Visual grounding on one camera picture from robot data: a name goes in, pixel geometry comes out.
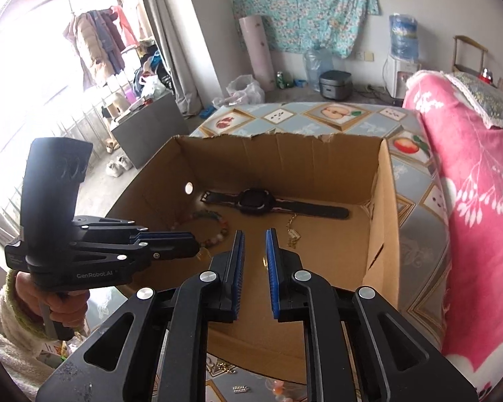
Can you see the black wrist watch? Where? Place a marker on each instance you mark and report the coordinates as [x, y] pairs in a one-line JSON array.
[[253, 201]]

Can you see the small red ornament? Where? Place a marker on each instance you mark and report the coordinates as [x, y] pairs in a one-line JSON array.
[[486, 76]]

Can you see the clothes rack with clothes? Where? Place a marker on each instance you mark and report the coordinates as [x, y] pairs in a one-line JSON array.
[[92, 50]]

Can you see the clear water jug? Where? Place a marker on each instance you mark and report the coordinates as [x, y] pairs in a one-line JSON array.
[[316, 67]]

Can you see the white water dispenser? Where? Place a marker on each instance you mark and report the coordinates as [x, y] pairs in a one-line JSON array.
[[396, 77]]

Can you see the white shoe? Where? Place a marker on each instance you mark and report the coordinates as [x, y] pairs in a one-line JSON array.
[[125, 162], [114, 169]]

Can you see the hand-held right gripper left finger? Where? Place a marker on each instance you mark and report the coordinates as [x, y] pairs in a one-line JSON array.
[[237, 268]]

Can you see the person's left hand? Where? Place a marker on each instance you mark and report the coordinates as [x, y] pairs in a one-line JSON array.
[[67, 307]]

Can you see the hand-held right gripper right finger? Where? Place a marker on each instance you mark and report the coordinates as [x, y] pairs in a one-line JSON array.
[[272, 272]]

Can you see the large cardboard box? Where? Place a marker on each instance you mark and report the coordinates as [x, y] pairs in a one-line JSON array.
[[318, 167]]

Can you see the pink flower blanket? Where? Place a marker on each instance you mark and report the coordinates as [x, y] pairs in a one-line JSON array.
[[478, 217]]

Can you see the floral wall cloth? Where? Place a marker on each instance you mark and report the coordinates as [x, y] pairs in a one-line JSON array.
[[302, 4]]

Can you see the small rhinestone clip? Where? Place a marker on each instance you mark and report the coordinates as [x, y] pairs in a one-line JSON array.
[[239, 389]]

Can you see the grey rice cooker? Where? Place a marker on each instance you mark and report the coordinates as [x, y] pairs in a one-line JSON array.
[[335, 86]]

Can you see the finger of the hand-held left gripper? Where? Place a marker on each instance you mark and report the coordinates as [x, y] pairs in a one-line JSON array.
[[176, 253], [172, 238]]

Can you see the white wall socket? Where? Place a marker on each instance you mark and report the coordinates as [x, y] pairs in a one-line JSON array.
[[364, 55]]

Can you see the person's left forearm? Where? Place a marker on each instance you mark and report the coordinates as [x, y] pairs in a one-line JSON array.
[[4, 335]]

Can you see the grey curtain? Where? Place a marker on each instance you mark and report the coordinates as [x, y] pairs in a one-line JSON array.
[[167, 29]]

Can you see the blue slipper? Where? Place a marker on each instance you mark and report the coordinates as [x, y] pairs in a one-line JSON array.
[[208, 112]]

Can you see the white plastic bag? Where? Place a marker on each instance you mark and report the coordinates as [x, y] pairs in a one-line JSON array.
[[245, 90]]

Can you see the green drink can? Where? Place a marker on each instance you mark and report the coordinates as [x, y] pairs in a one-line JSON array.
[[281, 80]]

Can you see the grey board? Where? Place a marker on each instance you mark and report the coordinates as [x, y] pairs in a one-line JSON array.
[[151, 130]]

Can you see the blue water dispenser bottle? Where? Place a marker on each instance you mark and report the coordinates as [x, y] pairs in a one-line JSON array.
[[403, 37]]

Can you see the pink rolled mat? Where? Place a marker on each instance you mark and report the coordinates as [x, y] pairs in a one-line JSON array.
[[258, 54]]

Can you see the floral lace cloth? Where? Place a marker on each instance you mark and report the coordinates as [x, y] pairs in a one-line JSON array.
[[490, 100]]

